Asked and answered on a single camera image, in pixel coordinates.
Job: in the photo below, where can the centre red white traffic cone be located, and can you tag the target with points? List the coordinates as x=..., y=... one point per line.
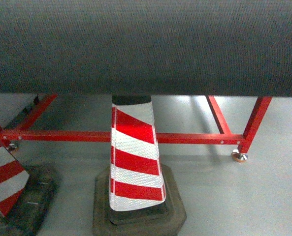
x=136, y=195

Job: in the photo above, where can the red white traffic cone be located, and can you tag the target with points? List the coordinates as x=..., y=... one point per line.
x=136, y=195
x=26, y=194

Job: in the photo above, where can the black felt table mat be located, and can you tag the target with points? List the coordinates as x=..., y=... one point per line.
x=177, y=47

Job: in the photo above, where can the right table caster wheel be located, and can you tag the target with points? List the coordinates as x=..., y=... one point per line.
x=239, y=157

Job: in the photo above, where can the table caster wheel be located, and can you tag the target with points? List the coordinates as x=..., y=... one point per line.
x=239, y=157
x=13, y=147

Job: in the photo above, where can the left table caster wheel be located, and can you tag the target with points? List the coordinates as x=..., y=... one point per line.
x=13, y=147

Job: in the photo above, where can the left red white traffic cone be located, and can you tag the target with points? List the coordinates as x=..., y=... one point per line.
x=26, y=194

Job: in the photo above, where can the red metal table frame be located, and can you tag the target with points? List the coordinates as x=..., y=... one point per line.
x=223, y=137

